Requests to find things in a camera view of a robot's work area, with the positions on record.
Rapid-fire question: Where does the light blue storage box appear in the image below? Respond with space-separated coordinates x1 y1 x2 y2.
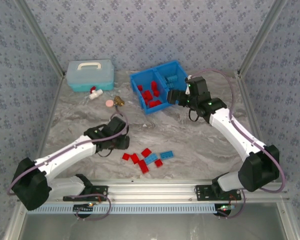
66 59 115 92

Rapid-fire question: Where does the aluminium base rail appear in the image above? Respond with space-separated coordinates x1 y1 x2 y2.
17 178 291 204

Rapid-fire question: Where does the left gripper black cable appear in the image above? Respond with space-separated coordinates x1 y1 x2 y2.
96 149 114 158

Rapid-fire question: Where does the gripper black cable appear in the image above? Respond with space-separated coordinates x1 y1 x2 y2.
188 108 201 123
96 149 114 158

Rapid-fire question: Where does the aluminium side rail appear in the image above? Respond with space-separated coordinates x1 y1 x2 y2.
34 73 67 163
236 73 276 183

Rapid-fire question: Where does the aluminium frame post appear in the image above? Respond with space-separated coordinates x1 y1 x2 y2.
236 0 289 78
14 0 66 78

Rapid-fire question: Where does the brass valve fitting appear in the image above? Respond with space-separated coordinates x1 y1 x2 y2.
113 95 126 113

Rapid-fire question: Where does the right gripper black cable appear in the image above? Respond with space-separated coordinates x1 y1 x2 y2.
188 108 201 123

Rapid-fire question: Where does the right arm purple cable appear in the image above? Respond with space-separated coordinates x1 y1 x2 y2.
188 68 287 220

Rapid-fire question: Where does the white PVC valve red handle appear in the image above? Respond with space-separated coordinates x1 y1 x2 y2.
88 86 104 100

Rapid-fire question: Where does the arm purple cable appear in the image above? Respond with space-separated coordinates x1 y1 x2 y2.
6 111 130 221
188 68 287 220

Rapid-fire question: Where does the aluminium frame leg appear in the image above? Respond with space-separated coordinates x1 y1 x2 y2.
3 207 28 240
276 202 300 240

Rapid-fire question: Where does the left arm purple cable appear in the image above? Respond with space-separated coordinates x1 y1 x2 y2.
6 111 130 221

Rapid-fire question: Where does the black electronics board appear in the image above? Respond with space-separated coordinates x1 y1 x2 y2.
214 203 237 216
73 203 95 214

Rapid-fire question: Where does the blue plastic bin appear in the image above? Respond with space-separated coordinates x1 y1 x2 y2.
153 59 190 107
129 67 172 115

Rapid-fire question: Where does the light blue slotted cable duct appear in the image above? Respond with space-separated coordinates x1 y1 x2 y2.
26 203 220 215

